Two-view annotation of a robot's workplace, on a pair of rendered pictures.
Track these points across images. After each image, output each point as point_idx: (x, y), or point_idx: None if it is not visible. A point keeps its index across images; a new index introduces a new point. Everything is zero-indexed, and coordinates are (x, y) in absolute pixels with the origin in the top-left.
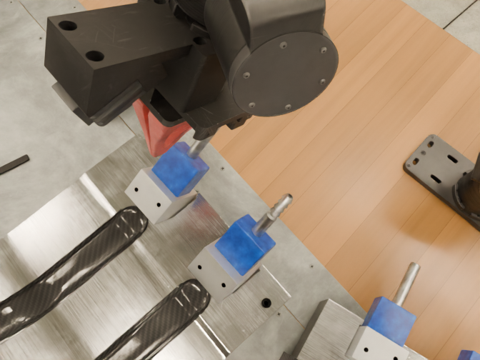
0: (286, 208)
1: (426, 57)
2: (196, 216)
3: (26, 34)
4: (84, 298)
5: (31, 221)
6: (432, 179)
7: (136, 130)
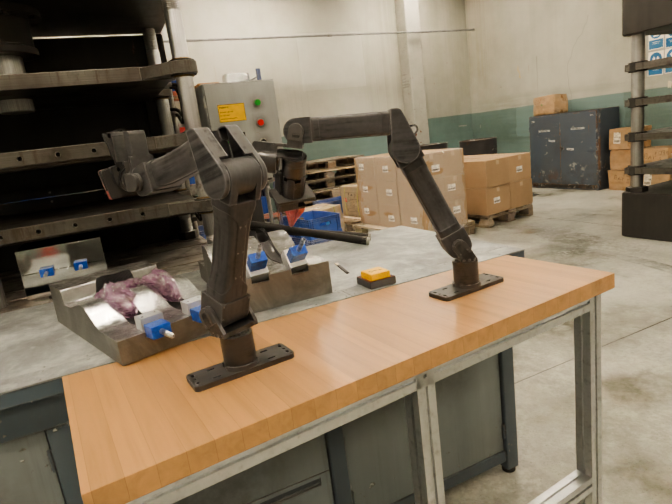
0: (257, 247)
1: (358, 360)
2: (281, 269)
3: (416, 267)
4: (268, 261)
5: None
6: (264, 350)
7: (349, 288)
